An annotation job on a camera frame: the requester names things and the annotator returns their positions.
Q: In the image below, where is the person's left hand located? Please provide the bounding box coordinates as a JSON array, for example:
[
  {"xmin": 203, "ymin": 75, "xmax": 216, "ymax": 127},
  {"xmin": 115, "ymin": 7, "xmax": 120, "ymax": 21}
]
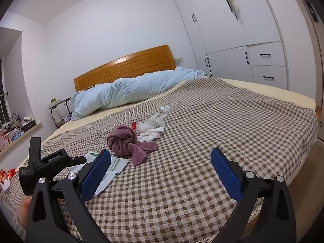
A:
[{"xmin": 17, "ymin": 195, "xmax": 33, "ymax": 228}]

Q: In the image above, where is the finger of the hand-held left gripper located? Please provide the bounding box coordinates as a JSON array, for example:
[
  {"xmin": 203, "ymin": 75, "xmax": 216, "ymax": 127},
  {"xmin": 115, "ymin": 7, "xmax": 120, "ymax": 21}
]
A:
[{"xmin": 73, "ymin": 156, "xmax": 88, "ymax": 168}]

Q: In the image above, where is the light blue duvet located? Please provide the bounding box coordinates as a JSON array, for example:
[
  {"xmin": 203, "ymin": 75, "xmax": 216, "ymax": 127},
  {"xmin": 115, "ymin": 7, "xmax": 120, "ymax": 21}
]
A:
[{"xmin": 68, "ymin": 66, "xmax": 210, "ymax": 121}]

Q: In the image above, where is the red patterned packet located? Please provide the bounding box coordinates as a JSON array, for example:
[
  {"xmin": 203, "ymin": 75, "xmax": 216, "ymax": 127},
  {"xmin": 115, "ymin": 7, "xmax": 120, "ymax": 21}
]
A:
[{"xmin": 0, "ymin": 168, "xmax": 15, "ymax": 192}]

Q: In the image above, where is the black box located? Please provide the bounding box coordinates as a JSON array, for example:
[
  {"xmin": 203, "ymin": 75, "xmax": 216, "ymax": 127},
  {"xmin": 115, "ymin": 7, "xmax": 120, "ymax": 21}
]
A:
[{"xmin": 21, "ymin": 119, "xmax": 36, "ymax": 132}]

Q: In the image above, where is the black metal bedside table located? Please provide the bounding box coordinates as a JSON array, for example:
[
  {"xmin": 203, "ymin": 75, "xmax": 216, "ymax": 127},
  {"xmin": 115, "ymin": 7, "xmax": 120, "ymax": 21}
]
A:
[{"xmin": 49, "ymin": 97, "xmax": 74, "ymax": 129}]

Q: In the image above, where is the windowsill clutter pile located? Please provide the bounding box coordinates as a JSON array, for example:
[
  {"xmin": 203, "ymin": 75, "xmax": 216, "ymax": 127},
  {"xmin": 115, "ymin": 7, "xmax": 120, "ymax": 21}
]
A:
[{"xmin": 0, "ymin": 111, "xmax": 26, "ymax": 153}]

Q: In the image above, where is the black window railing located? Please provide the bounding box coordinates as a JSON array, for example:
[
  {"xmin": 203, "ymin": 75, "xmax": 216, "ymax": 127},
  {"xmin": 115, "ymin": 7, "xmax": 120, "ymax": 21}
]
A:
[{"xmin": 0, "ymin": 58, "xmax": 9, "ymax": 129}]

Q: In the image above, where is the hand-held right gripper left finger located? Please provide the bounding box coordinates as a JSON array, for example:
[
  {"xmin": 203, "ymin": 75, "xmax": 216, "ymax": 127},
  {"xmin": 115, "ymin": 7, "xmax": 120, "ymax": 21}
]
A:
[{"xmin": 26, "ymin": 149, "xmax": 112, "ymax": 243}]

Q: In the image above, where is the white wardrobe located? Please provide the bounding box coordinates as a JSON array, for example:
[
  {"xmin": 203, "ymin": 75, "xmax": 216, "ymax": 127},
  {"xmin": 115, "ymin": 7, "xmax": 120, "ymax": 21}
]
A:
[{"xmin": 166, "ymin": 0, "xmax": 290, "ymax": 91}]

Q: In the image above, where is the mauve towel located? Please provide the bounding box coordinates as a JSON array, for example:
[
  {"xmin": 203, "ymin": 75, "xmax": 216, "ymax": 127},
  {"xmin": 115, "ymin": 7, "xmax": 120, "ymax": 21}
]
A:
[{"xmin": 106, "ymin": 125, "xmax": 159, "ymax": 167}]

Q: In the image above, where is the clear plastic scrap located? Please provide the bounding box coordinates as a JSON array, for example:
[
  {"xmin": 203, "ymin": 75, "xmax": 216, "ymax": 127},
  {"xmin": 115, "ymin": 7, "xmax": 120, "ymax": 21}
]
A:
[{"xmin": 158, "ymin": 104, "xmax": 177, "ymax": 114}]

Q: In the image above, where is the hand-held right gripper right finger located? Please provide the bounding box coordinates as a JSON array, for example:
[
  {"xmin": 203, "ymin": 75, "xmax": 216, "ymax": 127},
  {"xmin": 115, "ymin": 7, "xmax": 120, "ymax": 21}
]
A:
[{"xmin": 211, "ymin": 147, "xmax": 296, "ymax": 243}]

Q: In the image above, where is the white printed pouch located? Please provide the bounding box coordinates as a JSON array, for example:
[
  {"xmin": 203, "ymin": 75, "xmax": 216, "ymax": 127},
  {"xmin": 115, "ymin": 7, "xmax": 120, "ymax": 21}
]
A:
[{"xmin": 68, "ymin": 151, "xmax": 129, "ymax": 196}]

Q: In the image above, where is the translucent white plastic bag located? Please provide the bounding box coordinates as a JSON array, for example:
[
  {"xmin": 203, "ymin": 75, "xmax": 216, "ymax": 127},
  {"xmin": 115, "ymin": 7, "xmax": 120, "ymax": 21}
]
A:
[{"xmin": 137, "ymin": 113, "xmax": 169, "ymax": 133}]

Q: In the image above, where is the cream bed sheet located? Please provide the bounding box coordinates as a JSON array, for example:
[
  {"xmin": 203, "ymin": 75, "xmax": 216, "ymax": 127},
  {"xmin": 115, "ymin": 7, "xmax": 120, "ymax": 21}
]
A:
[{"xmin": 16, "ymin": 78, "xmax": 317, "ymax": 162}]

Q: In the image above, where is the pale hanging bag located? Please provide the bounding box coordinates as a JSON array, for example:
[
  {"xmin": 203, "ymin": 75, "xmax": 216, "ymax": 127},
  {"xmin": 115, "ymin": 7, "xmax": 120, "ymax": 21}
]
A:
[{"xmin": 220, "ymin": 0, "xmax": 244, "ymax": 27}]

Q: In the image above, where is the brown checkered blanket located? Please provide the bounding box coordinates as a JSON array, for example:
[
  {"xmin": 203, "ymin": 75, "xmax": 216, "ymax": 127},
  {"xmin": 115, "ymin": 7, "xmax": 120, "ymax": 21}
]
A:
[{"xmin": 0, "ymin": 77, "xmax": 318, "ymax": 243}]

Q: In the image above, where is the black door handle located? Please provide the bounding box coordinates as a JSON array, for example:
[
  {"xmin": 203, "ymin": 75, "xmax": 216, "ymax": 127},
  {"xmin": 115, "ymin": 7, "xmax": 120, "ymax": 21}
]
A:
[{"xmin": 302, "ymin": 0, "xmax": 320, "ymax": 23}]

